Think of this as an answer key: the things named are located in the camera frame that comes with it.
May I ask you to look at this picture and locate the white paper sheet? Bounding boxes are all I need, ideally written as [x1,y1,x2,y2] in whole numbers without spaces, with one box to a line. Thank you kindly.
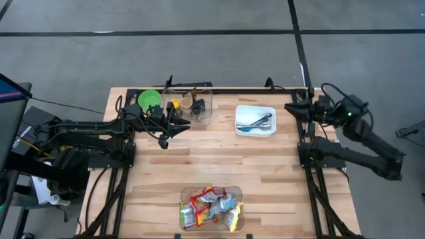
[31,175,71,207]

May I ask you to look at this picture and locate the black case white lettering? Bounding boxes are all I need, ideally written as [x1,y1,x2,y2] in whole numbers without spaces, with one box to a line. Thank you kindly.
[11,106,71,159]

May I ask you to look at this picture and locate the green plastic bowl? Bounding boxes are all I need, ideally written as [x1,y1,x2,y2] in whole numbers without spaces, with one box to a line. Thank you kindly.
[137,89,163,112]

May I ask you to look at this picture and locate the red ramen noodle packet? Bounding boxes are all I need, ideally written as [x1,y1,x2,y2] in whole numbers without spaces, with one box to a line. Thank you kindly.
[189,195,218,227]
[194,186,228,204]

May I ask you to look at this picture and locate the black equipment stand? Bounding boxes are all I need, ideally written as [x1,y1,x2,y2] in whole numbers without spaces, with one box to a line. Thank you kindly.
[6,145,92,200]

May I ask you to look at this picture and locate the black-lid spice jar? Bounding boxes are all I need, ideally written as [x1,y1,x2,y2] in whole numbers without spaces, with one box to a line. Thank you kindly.
[191,98,206,117]

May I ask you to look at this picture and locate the tan spice jar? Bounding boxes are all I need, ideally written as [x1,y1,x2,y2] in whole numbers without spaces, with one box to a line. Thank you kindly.
[181,96,194,116]

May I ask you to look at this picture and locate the black ladle with metal handle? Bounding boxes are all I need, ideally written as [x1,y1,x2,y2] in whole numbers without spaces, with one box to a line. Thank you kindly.
[250,112,273,127]

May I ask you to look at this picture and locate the yellow-lid jar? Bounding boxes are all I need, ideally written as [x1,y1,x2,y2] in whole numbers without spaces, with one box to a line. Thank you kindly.
[171,98,183,117]

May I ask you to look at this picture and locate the yellow ramen noodle packet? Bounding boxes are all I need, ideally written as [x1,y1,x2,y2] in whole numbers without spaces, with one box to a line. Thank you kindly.
[224,201,245,232]

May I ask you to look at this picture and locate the black table frame rails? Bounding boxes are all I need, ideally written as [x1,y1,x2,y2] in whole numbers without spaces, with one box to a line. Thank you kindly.
[76,86,366,239]

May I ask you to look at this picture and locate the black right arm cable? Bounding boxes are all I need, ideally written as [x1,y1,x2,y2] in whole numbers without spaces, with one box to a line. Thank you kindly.
[394,131,425,147]

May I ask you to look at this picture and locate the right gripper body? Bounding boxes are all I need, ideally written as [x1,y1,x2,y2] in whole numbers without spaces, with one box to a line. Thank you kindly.
[310,96,338,124]

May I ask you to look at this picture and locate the green ramen noodle packet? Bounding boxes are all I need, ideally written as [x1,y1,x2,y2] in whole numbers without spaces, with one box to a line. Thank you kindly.
[179,200,197,229]

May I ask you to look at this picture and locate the white plastic bin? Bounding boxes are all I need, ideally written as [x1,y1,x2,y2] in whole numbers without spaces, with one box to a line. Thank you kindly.
[234,104,277,138]

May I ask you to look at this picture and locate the clear plastic bin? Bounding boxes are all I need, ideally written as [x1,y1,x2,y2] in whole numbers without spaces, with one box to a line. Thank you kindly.
[160,87,213,126]
[179,185,246,232]

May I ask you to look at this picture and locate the blue ramen noodle packet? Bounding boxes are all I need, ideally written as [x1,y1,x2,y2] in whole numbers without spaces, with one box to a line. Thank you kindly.
[209,194,236,216]

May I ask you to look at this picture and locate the computer monitor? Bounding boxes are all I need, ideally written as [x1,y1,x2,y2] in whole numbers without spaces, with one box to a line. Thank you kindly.
[0,72,33,173]

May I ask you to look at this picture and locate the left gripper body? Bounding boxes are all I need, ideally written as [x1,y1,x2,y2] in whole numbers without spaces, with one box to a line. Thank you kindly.
[145,105,173,134]

